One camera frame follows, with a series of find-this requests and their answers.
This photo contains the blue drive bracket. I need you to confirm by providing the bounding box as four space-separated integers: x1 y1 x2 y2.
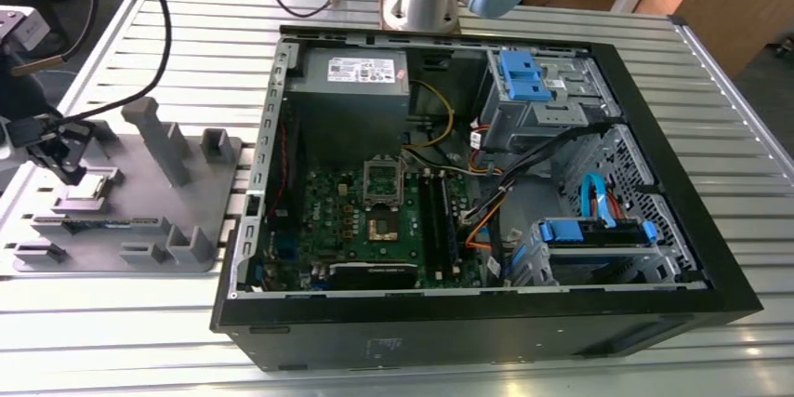
498 50 555 103

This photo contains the camera on grey bracket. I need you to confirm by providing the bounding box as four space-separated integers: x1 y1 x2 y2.
0 5 52 52

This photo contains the black cable bundle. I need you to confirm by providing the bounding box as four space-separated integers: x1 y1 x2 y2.
462 121 629 226

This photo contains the RAM stick with gold contacts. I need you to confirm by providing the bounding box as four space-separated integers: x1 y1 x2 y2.
31 214 162 234

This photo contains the CPU with silver top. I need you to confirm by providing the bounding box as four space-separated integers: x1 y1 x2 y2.
66 175 115 202

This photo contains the black PC case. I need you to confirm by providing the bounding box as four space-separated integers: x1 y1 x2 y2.
209 23 765 373

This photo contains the orange wire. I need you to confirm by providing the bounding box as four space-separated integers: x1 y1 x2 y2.
465 204 502 252

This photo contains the green motherboard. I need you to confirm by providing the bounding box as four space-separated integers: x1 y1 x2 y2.
247 154 498 291

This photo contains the red wire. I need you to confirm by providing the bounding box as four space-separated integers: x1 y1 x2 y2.
591 190 629 227

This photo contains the wooden cabinet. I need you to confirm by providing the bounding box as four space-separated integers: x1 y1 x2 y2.
673 0 794 80

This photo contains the hard disk in blue carrier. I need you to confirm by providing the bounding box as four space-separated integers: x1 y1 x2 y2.
538 218 660 249

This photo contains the metal socket cover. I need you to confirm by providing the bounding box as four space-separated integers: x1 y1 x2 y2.
362 156 410 211

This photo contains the grey metal disk bay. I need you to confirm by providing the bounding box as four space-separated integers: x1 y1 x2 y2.
505 218 709 287

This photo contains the grey metal drive cage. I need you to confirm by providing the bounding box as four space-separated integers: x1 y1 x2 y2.
481 47 626 154

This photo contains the black flat wire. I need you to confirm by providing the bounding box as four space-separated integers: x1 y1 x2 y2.
486 222 518 287

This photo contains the grey power supply unit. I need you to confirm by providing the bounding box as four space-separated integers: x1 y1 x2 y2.
286 46 414 162

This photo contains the grey parts rack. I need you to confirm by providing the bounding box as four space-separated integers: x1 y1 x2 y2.
11 96 247 273

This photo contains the yellow wire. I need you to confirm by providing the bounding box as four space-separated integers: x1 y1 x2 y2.
401 78 458 151

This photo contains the black graphics card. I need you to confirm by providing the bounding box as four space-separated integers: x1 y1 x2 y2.
327 260 421 290

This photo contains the black RAM slot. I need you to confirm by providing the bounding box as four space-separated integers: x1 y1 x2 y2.
417 168 437 280
433 169 453 277

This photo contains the blue wire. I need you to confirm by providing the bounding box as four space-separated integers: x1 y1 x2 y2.
581 172 624 229

